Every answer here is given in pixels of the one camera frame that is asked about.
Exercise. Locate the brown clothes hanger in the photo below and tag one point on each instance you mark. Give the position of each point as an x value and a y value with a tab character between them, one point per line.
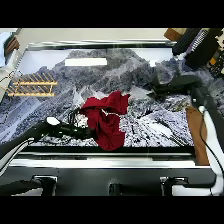
33	86

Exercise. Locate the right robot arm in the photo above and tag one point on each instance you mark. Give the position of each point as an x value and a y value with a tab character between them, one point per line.
213	133

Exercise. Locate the red garment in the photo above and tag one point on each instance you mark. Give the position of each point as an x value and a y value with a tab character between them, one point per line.
107	122

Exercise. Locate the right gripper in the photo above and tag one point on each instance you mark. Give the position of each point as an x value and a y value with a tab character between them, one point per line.
178	85

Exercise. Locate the brown garment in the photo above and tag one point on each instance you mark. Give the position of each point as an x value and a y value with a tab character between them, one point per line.
197	136

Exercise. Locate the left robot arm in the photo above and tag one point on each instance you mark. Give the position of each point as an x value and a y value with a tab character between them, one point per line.
20	141

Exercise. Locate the silver frame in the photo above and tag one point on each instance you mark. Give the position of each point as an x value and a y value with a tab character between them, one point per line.
106	162

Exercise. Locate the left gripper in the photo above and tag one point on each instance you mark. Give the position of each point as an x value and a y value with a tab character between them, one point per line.
76	132

